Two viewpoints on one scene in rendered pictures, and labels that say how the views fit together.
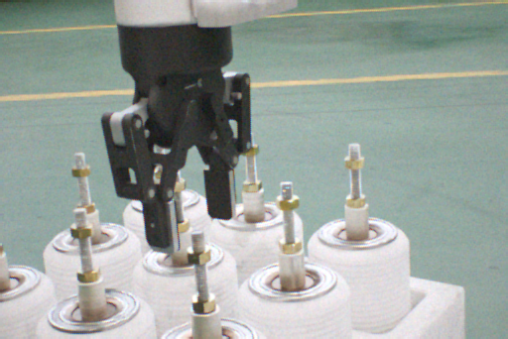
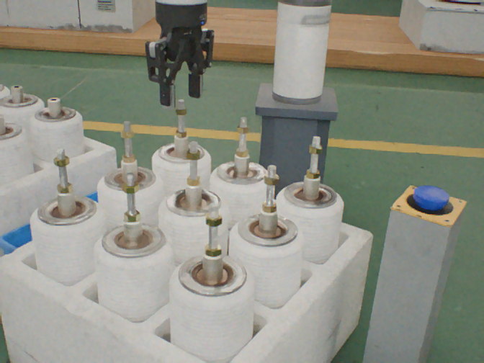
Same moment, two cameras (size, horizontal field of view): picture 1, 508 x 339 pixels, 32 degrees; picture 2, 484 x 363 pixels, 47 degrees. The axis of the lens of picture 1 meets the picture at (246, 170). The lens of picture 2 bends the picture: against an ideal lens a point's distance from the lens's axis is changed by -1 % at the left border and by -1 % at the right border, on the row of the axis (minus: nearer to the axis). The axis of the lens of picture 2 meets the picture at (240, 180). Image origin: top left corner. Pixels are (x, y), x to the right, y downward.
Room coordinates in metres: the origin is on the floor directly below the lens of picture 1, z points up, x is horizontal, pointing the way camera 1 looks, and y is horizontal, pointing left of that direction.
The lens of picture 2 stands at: (1.42, 0.09, 0.62)
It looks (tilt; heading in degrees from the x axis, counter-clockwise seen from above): 27 degrees down; 177
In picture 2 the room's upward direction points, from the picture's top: 2 degrees clockwise
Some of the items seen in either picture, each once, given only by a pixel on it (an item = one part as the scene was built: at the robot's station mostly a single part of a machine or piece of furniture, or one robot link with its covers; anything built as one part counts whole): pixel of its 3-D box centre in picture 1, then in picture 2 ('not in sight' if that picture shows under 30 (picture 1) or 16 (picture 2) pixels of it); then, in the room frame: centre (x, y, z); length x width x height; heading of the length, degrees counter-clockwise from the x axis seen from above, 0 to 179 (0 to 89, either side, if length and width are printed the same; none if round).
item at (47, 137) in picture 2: not in sight; (60, 158); (0.42, -0.21, 0.16); 0.10 x 0.10 x 0.18
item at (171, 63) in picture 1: (179, 76); (181, 28); (0.59, 0.04, 0.45); 0.08 x 0.08 x 0.09
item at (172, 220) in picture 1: (162, 226); (195, 86); (0.56, 0.06, 0.36); 0.02 x 0.01 x 0.04; 56
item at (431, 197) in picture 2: not in sight; (430, 199); (0.86, 0.34, 0.32); 0.04 x 0.04 x 0.02
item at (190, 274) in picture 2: (166, 201); (212, 275); (0.91, 0.09, 0.25); 0.08 x 0.08 x 0.01
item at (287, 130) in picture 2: not in sight; (290, 169); (0.42, 0.24, 0.15); 0.15 x 0.15 x 0.30; 82
